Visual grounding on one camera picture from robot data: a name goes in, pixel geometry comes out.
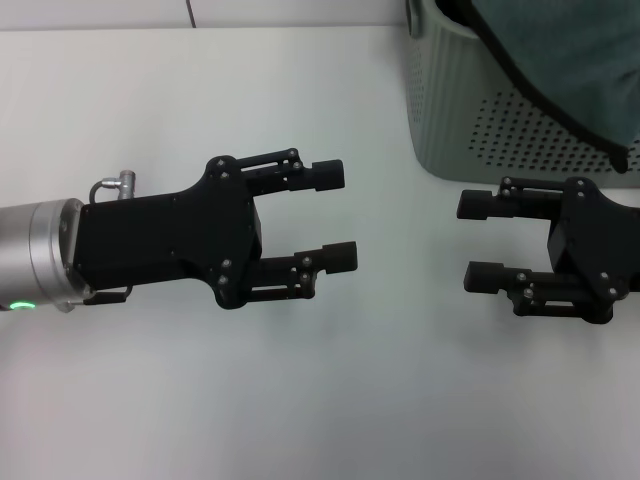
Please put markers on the grey perforated plastic storage basket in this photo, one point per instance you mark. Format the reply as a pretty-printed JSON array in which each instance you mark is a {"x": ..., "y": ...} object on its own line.
[{"x": 450, "y": 100}]

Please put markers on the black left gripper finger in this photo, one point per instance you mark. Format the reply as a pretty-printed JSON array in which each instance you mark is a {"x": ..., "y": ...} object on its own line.
[
  {"x": 320, "y": 175},
  {"x": 335, "y": 257}
]

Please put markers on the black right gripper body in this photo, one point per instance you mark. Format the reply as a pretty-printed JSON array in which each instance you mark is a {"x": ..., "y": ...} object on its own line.
[{"x": 600, "y": 245}]

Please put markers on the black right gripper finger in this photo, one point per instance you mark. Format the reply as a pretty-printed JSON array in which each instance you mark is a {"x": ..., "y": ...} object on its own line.
[
  {"x": 480, "y": 204},
  {"x": 487, "y": 276}
]

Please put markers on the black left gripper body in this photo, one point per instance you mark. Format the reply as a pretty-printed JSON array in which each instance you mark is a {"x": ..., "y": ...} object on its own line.
[{"x": 160, "y": 235}]

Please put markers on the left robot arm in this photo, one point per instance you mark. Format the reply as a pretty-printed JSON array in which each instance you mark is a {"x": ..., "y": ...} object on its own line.
[{"x": 30, "y": 250}]

